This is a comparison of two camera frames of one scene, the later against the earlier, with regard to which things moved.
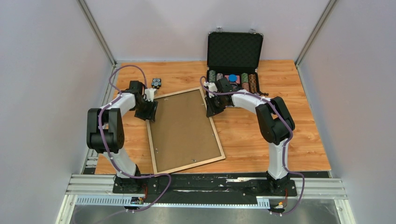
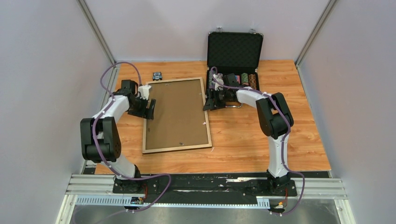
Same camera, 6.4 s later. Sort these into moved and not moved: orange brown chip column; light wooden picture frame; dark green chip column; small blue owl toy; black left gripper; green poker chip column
Moved: small blue owl toy; light wooden picture frame
Not moved: green poker chip column; black left gripper; orange brown chip column; dark green chip column
